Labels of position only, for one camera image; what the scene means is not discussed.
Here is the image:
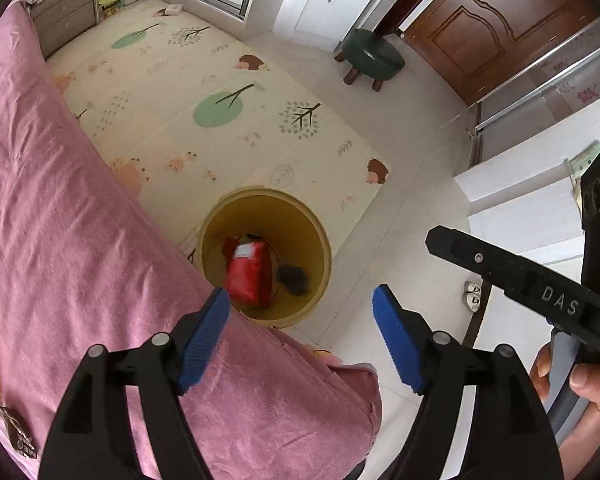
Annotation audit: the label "red snack wrapper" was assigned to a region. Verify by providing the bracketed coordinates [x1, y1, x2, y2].
[222, 237, 273, 309]

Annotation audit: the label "dark fluffy trash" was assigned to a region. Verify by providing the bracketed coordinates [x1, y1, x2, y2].
[276, 264, 310, 297]

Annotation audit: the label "yellow trash bin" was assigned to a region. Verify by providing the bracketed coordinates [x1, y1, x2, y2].
[193, 186, 332, 328]

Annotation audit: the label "white slippers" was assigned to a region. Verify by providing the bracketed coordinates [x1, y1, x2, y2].
[463, 281, 482, 313]

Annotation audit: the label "pink bed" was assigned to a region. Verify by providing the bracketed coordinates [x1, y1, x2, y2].
[0, 3, 382, 479]

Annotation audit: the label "brown wooden door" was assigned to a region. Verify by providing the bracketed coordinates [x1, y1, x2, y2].
[405, 0, 600, 106]

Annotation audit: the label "green round stool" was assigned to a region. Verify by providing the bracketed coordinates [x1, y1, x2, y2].
[335, 28, 405, 92]

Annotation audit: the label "cartoon play mat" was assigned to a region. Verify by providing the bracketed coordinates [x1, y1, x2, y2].
[47, 0, 390, 253]

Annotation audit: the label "grey nightstand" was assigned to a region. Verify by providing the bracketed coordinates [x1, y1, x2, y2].
[30, 0, 99, 58]

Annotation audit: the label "small white box on mat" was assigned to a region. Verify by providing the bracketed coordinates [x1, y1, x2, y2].
[164, 4, 183, 15]

